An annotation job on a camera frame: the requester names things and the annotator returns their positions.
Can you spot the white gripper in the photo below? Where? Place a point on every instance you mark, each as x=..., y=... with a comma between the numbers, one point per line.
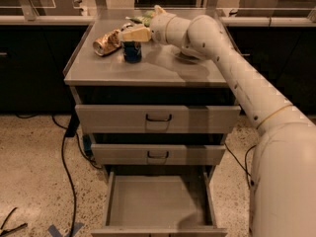
x=158, y=28

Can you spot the blue pepsi can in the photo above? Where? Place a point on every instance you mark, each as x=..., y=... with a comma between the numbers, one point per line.
x=132, y=51

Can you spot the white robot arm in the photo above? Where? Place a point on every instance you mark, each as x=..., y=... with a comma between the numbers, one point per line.
x=283, y=193

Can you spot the crushed gold can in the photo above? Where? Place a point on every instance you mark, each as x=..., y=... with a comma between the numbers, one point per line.
x=108, y=43

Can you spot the grey drawer cabinet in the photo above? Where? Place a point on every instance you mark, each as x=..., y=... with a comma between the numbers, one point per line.
x=158, y=79

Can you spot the top drawer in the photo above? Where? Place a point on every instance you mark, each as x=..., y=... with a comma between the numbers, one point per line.
x=156, y=119

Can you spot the middle drawer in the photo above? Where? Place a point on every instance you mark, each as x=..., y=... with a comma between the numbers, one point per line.
x=154, y=154

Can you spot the open bottom drawer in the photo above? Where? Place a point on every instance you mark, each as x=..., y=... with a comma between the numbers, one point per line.
x=167, y=205

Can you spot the green chip bag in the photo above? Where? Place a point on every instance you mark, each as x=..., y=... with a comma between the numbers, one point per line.
x=144, y=19

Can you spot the white bowl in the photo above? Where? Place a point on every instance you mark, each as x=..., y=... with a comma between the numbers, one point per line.
x=185, y=55

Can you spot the blue tape cross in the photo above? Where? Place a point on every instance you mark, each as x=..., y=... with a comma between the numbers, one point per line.
x=55, y=232

